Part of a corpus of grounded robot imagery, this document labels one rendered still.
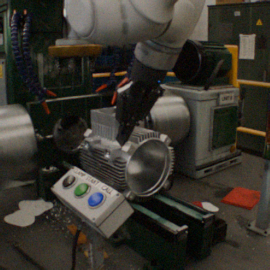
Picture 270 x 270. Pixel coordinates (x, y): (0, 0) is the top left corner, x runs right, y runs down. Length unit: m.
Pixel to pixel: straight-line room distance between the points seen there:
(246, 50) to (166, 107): 3.10
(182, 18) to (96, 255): 0.48
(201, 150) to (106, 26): 0.95
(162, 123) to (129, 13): 0.73
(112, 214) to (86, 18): 0.31
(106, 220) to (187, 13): 0.39
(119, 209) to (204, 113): 0.82
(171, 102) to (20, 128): 0.58
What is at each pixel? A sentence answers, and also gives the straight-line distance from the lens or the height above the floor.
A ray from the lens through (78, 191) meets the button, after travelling 0.60.
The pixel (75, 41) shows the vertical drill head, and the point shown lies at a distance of 1.05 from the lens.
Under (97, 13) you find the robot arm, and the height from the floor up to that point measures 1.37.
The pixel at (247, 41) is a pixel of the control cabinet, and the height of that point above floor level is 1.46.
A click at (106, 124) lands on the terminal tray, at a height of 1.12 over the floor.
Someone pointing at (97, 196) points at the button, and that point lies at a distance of 0.56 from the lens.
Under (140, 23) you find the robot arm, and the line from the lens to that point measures 0.48.
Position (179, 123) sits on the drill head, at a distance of 1.22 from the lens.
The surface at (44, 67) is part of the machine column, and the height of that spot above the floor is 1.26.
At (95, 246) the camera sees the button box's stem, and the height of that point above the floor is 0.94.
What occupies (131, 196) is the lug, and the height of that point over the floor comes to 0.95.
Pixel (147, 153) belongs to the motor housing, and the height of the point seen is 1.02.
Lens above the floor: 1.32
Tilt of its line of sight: 15 degrees down
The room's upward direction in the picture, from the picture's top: straight up
